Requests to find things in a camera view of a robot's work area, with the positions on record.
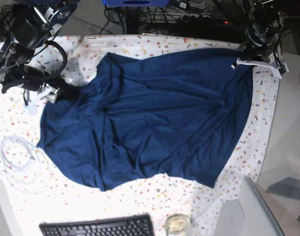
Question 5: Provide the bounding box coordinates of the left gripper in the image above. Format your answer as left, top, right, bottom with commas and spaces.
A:
231, 41, 289, 79

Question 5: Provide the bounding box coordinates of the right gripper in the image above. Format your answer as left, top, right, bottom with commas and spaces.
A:
1, 65, 79, 115

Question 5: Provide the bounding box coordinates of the blue t-shirt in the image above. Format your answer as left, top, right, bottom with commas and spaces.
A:
37, 48, 253, 191

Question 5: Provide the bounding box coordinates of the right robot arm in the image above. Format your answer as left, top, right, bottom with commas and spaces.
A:
0, 0, 79, 106

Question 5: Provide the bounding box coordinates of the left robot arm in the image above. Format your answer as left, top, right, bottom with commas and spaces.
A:
231, 0, 289, 79

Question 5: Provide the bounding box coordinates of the blue box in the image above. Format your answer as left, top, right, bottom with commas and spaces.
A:
102, 0, 175, 7

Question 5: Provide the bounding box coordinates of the black keyboard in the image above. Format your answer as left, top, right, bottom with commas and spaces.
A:
39, 214, 154, 236

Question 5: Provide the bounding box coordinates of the glass jar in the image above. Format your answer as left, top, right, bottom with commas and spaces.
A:
164, 214, 192, 236

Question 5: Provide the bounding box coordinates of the coiled white cable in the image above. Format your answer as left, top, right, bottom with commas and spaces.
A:
0, 135, 52, 195

